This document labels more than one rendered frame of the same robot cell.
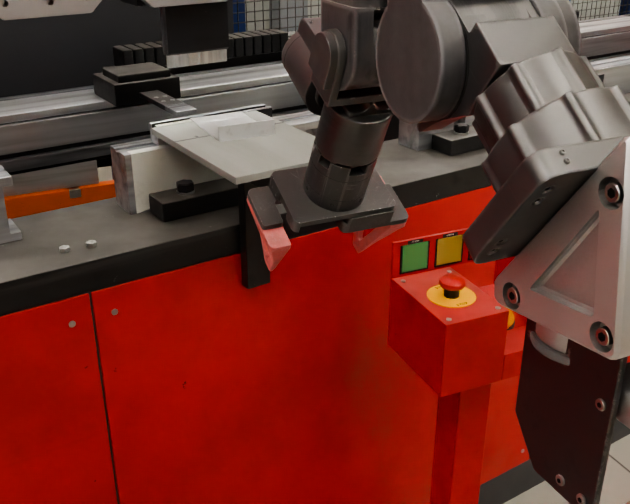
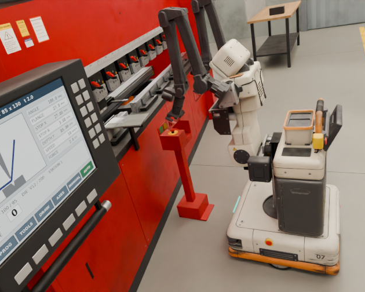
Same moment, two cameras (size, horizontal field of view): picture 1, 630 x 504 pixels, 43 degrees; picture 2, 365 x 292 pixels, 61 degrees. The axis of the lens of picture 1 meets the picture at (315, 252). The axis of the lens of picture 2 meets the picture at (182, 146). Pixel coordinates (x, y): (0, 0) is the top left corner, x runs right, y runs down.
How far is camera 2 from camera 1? 1.25 m
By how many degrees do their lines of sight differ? 32
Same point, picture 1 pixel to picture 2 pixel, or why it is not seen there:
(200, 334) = (133, 164)
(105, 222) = not seen: hidden behind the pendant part
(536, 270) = (224, 101)
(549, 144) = (222, 88)
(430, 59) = (204, 85)
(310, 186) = (175, 112)
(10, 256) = not seen: hidden behind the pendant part
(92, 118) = not seen: hidden behind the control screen
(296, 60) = (165, 95)
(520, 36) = (211, 80)
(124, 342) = (125, 171)
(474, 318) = (181, 133)
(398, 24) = (197, 83)
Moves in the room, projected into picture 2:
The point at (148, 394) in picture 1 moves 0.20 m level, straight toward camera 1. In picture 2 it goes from (131, 181) to (154, 186)
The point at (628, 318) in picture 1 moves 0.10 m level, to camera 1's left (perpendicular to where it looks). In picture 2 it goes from (236, 101) to (223, 108)
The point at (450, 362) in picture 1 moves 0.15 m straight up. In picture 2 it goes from (181, 143) to (176, 124)
